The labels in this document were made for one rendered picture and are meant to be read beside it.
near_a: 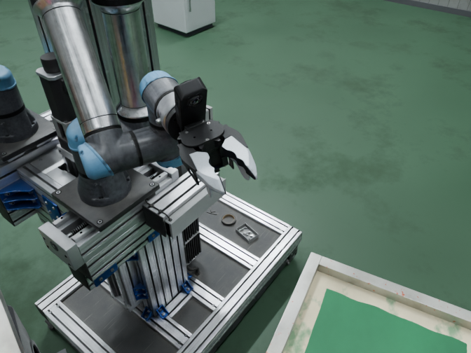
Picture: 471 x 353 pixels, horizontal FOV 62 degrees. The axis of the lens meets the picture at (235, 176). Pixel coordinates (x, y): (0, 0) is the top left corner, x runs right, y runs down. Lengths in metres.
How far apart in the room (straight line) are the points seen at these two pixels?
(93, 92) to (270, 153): 2.67
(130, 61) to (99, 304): 1.52
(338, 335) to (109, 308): 1.31
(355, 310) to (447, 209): 2.04
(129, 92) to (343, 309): 0.88
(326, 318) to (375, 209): 1.85
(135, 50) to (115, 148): 0.29
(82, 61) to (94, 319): 1.60
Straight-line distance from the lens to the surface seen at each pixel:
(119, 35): 0.98
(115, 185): 1.15
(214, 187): 0.56
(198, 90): 0.60
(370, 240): 2.82
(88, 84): 0.83
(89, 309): 2.26
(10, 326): 0.90
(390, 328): 1.32
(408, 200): 3.20
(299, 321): 1.26
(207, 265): 2.29
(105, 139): 0.80
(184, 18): 5.56
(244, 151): 0.59
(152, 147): 0.81
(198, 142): 0.62
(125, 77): 1.02
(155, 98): 0.75
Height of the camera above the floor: 2.04
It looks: 41 degrees down
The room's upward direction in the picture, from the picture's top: straight up
